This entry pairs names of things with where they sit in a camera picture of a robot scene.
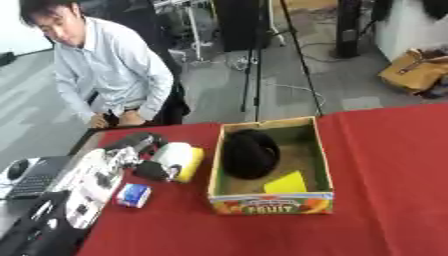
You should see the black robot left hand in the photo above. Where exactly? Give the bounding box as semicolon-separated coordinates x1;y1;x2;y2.
101;131;184;183

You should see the white and yellow cylinder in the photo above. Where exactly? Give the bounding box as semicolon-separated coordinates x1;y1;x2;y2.
152;141;207;184

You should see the tan cardboard box green inside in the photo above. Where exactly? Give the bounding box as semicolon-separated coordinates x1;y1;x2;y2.
206;115;336;216

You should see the small blue and white pack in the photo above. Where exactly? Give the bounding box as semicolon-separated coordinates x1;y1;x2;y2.
113;182;154;210

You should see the person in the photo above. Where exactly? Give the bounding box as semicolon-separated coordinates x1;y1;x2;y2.
15;0;193;130

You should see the black laptop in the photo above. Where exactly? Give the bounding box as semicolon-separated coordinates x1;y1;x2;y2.
3;155;74;201

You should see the black round object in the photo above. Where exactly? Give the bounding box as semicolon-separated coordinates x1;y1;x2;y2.
220;128;282;181

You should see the black computer mouse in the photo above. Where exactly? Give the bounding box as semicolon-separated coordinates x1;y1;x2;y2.
5;158;34;181

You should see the white metal rack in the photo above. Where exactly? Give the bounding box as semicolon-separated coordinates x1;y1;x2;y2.
152;0;219;63

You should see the black tripod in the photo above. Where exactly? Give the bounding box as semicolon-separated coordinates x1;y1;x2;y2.
238;0;326;123

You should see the black cabinet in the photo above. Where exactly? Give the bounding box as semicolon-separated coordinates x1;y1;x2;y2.
211;0;273;53

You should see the yellow square block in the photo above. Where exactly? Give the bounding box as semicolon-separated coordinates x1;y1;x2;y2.
260;170;310;195

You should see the black tower speaker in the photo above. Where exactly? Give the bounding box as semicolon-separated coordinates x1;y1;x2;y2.
334;0;364;60

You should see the tan bag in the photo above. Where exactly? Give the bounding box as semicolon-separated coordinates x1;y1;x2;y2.
376;47;448;95

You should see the white cable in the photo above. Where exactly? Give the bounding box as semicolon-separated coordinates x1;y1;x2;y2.
262;81;328;108

